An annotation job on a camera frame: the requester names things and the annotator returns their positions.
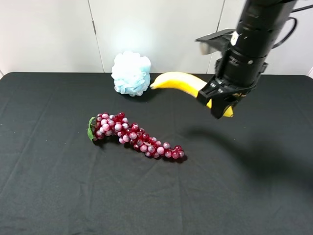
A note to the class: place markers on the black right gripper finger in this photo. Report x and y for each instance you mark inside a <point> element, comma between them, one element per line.
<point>229,99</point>
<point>210,93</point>

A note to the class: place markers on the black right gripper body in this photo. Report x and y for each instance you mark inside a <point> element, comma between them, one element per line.
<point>239,71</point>

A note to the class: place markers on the yellow banana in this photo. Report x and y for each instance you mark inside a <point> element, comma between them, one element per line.
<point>187,83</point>

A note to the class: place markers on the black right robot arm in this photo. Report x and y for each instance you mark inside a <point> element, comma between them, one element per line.
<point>260,23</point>

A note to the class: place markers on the black tablecloth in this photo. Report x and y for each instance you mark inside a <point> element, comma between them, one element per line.
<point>251,174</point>

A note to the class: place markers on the light blue bath loofah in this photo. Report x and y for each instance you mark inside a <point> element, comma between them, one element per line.
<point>131,73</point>

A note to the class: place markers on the red grape bunch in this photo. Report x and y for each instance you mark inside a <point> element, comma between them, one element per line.
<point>105,125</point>

